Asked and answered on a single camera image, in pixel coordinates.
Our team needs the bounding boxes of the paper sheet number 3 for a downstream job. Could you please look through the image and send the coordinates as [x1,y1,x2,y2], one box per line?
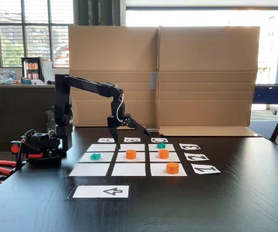
[179,143,201,150]

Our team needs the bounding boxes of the gray tape strip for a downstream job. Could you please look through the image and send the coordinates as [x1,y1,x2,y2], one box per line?
[149,71,158,89]

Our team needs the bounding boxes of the white paper grid square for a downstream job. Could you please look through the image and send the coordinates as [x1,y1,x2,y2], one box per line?
[116,152,146,163]
[118,144,146,152]
[78,152,115,163]
[87,144,117,152]
[111,163,147,177]
[149,152,181,163]
[69,163,111,177]
[150,163,188,177]
[148,144,176,152]

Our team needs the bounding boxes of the paper sheet with arrow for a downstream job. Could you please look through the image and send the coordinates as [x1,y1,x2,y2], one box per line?
[72,185,129,199]

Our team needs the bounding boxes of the brown cardboard panel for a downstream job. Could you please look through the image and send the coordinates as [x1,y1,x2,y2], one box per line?
[157,26,263,138]
[68,25,159,128]

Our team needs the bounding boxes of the white paper bag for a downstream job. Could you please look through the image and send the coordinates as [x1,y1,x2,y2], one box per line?
[42,61,55,83]

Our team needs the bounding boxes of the blue foosball table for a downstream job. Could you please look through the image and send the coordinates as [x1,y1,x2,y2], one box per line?
[252,83,278,116]

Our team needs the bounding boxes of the black red bar clamp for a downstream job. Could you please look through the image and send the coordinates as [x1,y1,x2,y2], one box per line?
[10,130,44,169]

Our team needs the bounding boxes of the paper sheet number 2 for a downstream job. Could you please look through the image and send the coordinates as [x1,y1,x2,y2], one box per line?
[184,153,210,161]

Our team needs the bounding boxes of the pack of water bottles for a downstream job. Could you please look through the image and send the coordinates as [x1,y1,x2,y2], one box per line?
[0,69,17,80]

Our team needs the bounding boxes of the dark brown counter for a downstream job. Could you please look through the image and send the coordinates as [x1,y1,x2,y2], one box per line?
[0,84,69,152]

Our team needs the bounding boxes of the paper sheet number 1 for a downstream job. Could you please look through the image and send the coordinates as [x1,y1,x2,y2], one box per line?
[191,163,221,174]

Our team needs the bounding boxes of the black mini fridge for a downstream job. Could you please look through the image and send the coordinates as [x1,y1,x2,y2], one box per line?
[21,57,48,84]

